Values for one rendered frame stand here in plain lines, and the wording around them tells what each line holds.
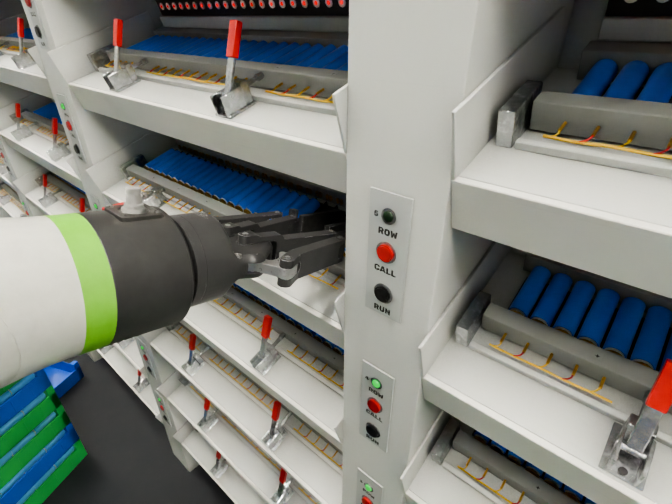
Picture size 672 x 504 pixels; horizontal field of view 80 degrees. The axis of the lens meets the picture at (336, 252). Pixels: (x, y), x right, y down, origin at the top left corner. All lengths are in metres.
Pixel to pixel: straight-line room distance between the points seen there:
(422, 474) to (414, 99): 0.43
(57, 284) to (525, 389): 0.36
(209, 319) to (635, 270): 0.65
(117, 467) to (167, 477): 0.17
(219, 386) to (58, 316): 0.68
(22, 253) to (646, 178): 0.36
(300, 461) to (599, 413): 0.52
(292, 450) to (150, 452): 0.83
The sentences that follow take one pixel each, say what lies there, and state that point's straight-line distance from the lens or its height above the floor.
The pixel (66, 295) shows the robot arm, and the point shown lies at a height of 1.08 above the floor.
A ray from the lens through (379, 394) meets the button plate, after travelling 0.46.
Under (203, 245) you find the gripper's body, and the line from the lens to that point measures 0.32.
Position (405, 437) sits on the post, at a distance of 0.48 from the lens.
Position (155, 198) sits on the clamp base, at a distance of 0.75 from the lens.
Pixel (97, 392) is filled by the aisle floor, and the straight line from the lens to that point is 1.82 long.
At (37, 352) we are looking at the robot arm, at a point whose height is 1.05.
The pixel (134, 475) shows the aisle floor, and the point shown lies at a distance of 1.54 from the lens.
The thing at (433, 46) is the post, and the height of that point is 1.20.
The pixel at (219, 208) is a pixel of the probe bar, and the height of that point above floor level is 0.96.
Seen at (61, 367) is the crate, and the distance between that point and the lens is 1.97.
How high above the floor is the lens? 1.21
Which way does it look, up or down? 30 degrees down
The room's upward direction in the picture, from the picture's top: straight up
